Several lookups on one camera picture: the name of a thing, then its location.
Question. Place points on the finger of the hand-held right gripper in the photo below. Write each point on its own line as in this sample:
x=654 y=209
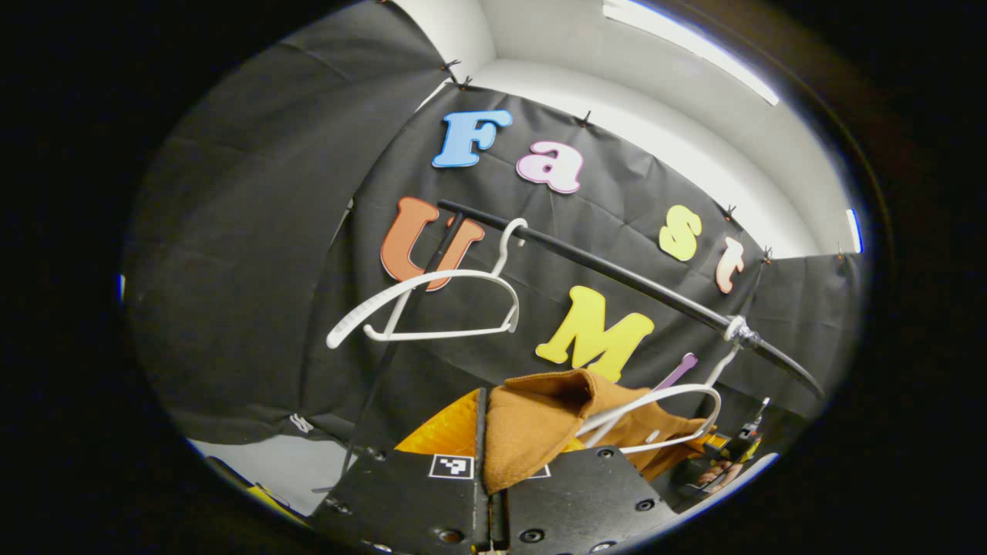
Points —
x=717 y=444

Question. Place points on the large ceiling light panel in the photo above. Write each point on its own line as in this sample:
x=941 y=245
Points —
x=694 y=50

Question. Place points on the white plastic hanger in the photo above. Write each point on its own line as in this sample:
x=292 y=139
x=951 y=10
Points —
x=663 y=393
x=432 y=277

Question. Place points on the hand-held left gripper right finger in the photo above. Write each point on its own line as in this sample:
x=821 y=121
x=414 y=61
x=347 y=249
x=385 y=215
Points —
x=586 y=501

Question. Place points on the brown jacket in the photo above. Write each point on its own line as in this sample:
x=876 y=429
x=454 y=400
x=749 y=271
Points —
x=532 y=416

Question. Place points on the small ceiling light panel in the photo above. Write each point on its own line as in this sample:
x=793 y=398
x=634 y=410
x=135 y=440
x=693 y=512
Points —
x=854 y=230

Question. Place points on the black clothes rail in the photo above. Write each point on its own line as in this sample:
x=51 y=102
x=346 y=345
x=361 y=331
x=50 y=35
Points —
x=617 y=271

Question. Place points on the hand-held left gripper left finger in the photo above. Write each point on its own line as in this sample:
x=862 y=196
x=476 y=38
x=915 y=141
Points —
x=401 y=501

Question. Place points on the black backdrop cloth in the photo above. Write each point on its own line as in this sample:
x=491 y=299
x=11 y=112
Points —
x=231 y=270

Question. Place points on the white striped tag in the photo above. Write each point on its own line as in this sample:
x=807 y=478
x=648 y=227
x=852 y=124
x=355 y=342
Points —
x=301 y=423

